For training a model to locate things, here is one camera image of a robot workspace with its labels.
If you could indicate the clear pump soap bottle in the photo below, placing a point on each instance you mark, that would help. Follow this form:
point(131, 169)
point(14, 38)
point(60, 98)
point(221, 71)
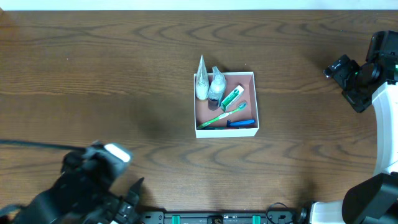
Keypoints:
point(216, 89)

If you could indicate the green white small packet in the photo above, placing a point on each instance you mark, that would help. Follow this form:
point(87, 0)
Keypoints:
point(231, 98)

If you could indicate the green white toothbrush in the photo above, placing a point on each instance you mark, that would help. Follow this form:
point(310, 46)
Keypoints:
point(240, 107)

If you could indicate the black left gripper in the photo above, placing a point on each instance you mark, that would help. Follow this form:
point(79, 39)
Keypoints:
point(125, 205)

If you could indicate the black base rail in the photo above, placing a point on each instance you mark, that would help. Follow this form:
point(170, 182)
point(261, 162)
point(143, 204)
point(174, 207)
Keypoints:
point(277, 215)

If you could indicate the blue disposable razor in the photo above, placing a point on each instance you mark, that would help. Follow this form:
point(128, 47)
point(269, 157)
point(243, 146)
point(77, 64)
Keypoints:
point(239, 124)

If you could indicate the green white toothpaste tube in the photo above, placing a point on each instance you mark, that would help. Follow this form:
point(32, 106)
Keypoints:
point(219, 128)

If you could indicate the white box pink interior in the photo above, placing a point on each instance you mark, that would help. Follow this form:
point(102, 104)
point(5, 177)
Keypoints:
point(245, 93)

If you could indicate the white cone tube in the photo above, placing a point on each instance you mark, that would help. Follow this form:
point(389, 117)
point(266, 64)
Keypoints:
point(202, 82)

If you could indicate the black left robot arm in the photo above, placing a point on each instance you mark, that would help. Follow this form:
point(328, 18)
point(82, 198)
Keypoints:
point(82, 192)

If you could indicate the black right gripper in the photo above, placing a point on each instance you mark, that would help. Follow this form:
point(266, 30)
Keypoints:
point(351, 86)

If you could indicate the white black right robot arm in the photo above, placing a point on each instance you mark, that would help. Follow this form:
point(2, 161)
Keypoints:
point(310, 146)

